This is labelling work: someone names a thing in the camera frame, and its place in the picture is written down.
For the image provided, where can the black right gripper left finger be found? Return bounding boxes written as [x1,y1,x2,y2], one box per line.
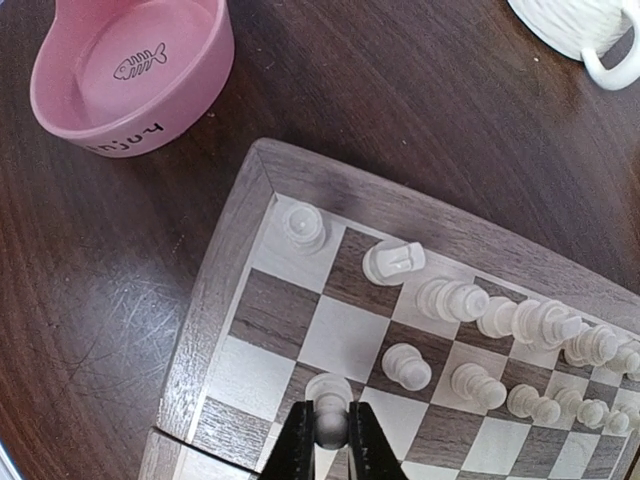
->
[259,401,315,480]

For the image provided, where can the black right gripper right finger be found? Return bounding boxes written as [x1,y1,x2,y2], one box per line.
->
[348,401,405,480]

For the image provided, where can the white pawn chess piece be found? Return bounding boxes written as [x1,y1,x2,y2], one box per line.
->
[506,384,561,425]

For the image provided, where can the white bishop chess piece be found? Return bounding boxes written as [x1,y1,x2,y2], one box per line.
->
[416,278,490,323]

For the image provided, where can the white knight chess piece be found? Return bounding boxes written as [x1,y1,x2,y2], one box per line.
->
[362,239,426,286]

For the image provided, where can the white king chess piece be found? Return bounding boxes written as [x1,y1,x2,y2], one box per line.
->
[476,296,582,351]

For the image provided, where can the white rook chess piece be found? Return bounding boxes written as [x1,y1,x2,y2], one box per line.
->
[282,202,327,255]

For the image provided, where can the white queen chess piece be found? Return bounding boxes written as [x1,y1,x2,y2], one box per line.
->
[563,323,619,367]

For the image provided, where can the wooden chess board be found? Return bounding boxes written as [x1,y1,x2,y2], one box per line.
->
[140,139,639,479]

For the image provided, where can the pink cat-ear bowl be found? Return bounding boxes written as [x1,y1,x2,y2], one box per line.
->
[30,0,235,158]

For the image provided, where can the cream ribbed mug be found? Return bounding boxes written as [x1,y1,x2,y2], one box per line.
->
[508,0,639,91]

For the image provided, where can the aluminium front rail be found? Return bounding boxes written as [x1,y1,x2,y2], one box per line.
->
[0,441,23,480]

